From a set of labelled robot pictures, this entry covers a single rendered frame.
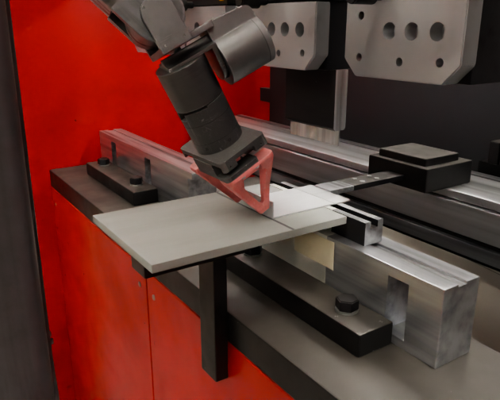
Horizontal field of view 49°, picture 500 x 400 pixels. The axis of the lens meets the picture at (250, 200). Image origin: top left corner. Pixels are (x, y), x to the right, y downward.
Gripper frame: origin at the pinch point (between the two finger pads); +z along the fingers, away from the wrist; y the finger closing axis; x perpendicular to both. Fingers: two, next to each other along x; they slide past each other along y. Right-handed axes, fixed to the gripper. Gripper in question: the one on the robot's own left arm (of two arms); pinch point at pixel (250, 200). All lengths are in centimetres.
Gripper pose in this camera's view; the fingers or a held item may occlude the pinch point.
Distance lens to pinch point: 69.6
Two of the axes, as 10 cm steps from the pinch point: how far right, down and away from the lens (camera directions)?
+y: -5.5, -2.5, 8.0
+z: 3.9, 7.7, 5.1
